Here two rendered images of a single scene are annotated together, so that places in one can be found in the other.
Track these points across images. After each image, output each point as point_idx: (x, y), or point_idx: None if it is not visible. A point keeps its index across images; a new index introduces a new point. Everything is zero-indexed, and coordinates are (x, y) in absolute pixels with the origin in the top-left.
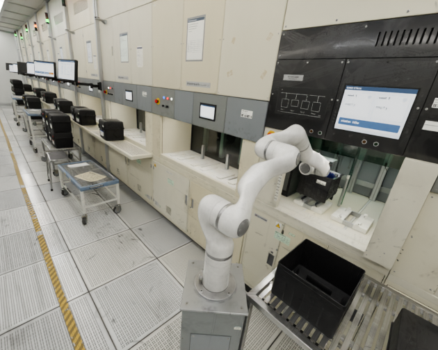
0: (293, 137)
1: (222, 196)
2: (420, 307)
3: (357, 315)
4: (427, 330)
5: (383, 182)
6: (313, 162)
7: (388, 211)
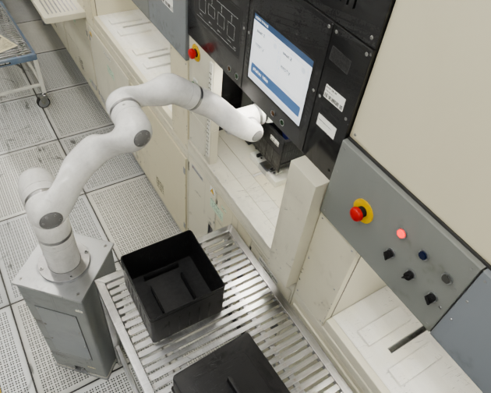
0: (153, 98)
1: (162, 124)
2: (305, 335)
3: (210, 327)
4: (245, 359)
5: None
6: (221, 124)
7: (281, 221)
